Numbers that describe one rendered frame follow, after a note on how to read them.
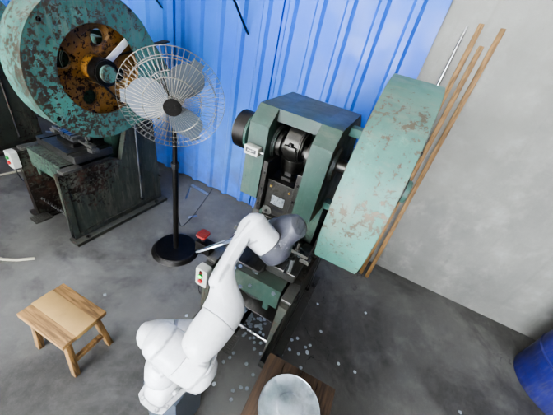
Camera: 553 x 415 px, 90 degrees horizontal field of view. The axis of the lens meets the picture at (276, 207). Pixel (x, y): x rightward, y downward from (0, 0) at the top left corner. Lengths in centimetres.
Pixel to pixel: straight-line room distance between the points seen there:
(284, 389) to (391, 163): 118
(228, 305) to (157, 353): 21
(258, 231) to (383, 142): 46
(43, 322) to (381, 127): 182
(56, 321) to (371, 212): 165
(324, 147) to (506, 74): 149
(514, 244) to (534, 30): 145
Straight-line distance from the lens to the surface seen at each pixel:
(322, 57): 243
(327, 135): 119
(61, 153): 262
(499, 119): 243
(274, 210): 144
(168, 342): 85
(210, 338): 78
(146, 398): 149
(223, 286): 78
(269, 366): 167
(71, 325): 189
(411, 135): 94
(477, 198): 261
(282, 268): 157
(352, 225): 94
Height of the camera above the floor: 185
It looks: 35 degrees down
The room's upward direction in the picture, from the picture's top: 14 degrees clockwise
